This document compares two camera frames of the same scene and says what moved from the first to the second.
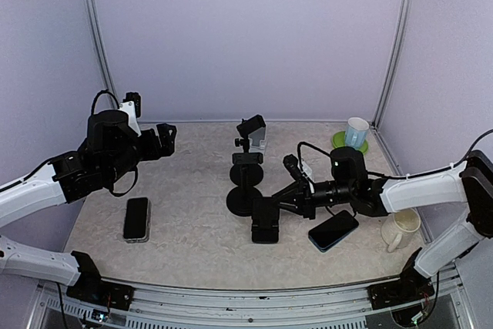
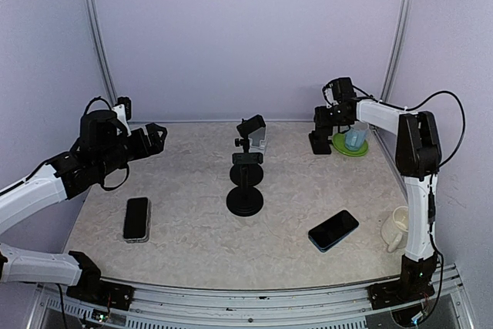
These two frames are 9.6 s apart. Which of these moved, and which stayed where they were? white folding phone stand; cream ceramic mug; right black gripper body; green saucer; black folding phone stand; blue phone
Moved: black folding phone stand; right black gripper body
Stayed: green saucer; blue phone; white folding phone stand; cream ceramic mug
